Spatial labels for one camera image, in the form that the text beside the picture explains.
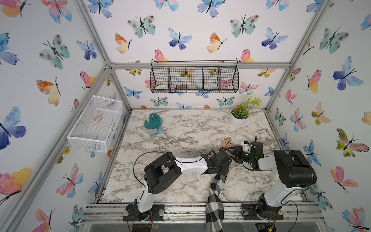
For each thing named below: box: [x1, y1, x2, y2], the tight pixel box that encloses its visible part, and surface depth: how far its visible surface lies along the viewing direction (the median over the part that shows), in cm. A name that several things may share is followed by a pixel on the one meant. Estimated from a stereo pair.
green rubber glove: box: [143, 113, 164, 137], surface depth 113 cm
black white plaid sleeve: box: [205, 172, 228, 232], surface depth 72 cm
